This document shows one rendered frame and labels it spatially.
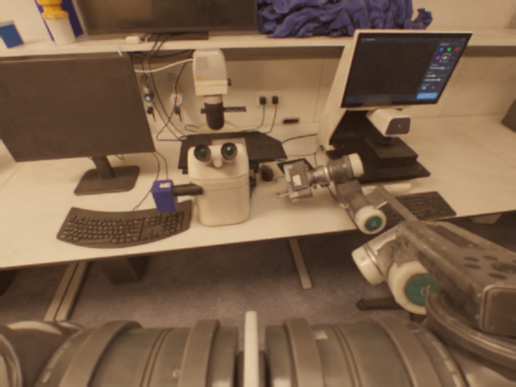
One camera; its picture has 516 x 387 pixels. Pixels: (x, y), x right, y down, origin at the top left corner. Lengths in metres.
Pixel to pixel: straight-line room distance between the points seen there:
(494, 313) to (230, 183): 0.70
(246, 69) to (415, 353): 1.40
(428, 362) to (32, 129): 1.23
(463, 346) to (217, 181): 0.70
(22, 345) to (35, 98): 0.95
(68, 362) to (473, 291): 0.33
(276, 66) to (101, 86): 0.87
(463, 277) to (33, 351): 0.37
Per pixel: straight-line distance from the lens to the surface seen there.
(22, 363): 0.29
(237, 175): 0.81
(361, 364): 0.25
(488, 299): 0.27
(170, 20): 1.31
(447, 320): 0.30
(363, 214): 0.78
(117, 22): 1.36
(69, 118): 1.14
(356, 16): 1.37
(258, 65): 1.49
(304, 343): 0.24
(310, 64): 1.56
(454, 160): 1.68
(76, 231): 1.13
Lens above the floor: 1.47
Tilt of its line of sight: 42 degrees down
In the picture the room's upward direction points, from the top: 1 degrees clockwise
